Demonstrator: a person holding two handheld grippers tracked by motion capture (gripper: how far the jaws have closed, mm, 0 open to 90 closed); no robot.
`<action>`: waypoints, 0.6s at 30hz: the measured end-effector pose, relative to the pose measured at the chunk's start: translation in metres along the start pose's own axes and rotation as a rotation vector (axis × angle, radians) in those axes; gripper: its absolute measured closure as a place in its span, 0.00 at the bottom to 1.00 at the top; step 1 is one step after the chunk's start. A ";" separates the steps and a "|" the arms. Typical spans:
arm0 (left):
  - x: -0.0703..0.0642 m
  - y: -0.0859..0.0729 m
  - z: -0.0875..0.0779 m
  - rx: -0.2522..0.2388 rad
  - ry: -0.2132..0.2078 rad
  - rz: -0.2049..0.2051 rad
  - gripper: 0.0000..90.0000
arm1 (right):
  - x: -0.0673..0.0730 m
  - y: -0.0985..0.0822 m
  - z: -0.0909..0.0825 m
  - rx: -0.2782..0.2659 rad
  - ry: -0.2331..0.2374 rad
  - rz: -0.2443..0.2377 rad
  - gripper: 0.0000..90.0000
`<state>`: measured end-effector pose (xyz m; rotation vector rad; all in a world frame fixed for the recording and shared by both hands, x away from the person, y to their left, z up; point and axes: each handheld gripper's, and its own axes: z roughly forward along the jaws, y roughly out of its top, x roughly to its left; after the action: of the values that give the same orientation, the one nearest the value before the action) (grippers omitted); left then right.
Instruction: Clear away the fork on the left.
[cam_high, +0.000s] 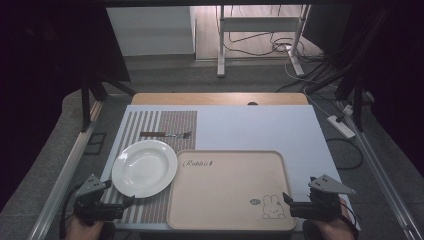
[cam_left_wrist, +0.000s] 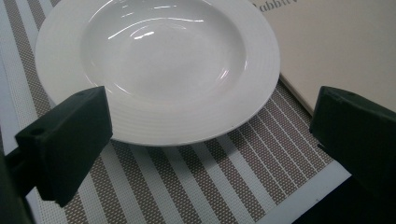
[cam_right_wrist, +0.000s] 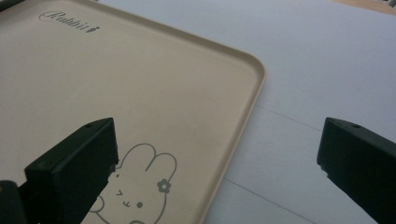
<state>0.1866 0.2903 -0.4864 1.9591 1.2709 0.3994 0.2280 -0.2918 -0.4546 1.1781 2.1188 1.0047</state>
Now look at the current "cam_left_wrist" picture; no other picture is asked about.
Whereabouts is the white deep plate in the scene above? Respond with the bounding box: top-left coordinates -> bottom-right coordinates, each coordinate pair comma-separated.
35,0 -> 281,147

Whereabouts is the beige menu card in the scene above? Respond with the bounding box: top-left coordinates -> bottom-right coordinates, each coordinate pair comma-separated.
248,0 -> 396,116

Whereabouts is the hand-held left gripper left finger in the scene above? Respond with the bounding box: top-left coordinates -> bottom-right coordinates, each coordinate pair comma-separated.
4,86 -> 114,208

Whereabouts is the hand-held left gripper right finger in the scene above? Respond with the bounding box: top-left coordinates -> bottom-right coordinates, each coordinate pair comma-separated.
308,86 -> 396,200

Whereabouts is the striped woven placemat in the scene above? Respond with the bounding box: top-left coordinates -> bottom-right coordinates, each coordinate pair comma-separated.
0,0 -> 352,224

